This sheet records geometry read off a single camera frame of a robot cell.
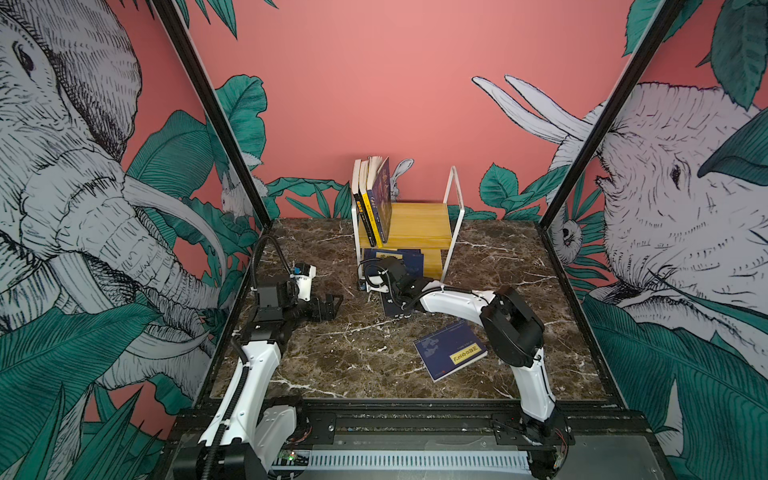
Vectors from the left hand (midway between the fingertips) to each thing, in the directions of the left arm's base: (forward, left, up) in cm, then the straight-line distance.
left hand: (328, 292), depth 80 cm
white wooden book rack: (+24, -28, +1) cm, 36 cm away
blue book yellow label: (+19, -26, -10) cm, 34 cm away
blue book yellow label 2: (-11, -34, -17) cm, 40 cm away
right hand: (+14, -17, -6) cm, 22 cm away
